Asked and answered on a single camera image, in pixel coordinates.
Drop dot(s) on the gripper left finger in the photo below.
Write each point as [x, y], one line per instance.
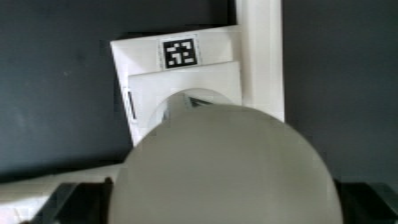
[77, 205]

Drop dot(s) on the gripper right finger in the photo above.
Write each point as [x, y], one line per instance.
[369, 203]

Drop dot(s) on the white lamp bulb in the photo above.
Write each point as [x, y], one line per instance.
[223, 169]

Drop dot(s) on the white lamp base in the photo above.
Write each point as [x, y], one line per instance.
[179, 73]

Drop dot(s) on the white front fence wall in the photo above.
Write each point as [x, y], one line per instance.
[26, 194]

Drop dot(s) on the white fence wall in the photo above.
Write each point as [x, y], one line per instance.
[260, 23]
[26, 194]

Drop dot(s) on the white right fence wall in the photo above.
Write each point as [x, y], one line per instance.
[260, 23]

